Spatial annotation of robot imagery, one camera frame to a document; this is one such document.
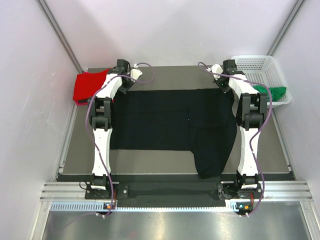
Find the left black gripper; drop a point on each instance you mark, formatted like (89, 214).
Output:
(131, 82)

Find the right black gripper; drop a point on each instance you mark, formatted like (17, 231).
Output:
(224, 90)

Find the black t shirt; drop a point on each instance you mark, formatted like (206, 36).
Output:
(200, 121)

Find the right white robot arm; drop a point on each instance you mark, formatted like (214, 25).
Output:
(251, 115)

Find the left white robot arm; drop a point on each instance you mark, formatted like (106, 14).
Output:
(99, 123)

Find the folded red t shirt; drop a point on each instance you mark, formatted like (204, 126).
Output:
(86, 84)

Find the white plastic basket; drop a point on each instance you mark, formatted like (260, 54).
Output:
(264, 69)

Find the folded pink t shirt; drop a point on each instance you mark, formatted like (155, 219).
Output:
(82, 102)

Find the green crumpled t shirt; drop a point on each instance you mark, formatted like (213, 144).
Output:
(277, 93)

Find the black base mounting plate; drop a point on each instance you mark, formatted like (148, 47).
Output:
(179, 194)

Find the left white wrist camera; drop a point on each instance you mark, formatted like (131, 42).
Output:
(135, 72)

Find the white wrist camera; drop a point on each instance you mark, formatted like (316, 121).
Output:
(217, 70)
(135, 72)

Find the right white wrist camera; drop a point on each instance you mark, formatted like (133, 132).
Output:
(217, 70)

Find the left aluminium corner post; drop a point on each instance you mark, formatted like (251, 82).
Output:
(59, 33)

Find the aluminium corner post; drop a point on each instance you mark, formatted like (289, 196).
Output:
(293, 13)
(59, 33)

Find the right aluminium corner post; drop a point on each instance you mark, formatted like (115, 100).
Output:
(293, 13)

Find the slotted grey cable duct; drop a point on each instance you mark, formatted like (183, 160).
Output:
(60, 206)

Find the aluminium front rail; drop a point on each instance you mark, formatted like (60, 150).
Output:
(273, 191)

